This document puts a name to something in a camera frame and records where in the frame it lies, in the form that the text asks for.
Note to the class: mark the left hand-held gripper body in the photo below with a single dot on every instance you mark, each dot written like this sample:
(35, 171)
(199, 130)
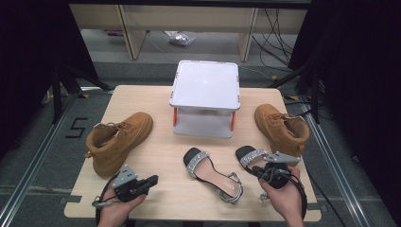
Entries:
(126, 177)

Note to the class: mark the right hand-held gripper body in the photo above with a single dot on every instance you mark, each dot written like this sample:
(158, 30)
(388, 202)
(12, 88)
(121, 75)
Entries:
(279, 171)

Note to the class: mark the tan suede boot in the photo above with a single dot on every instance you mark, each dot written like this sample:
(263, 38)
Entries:
(119, 138)
(274, 123)

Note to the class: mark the white two-tier shoe rack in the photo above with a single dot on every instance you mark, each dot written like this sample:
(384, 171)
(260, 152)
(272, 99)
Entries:
(205, 85)

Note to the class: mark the person's right hand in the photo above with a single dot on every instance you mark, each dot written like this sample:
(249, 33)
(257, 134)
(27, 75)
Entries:
(288, 198)

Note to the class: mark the person's left hand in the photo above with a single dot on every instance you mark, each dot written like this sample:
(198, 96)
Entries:
(115, 211)

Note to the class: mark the black metal stand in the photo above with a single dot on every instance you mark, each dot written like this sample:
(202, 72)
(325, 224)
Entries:
(315, 94)
(57, 94)

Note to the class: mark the black curtain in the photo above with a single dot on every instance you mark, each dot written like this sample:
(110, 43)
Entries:
(362, 78)
(28, 63)

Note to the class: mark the crumpled clear plastic bag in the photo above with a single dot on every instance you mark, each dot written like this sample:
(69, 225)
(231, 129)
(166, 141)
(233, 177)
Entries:
(182, 38)

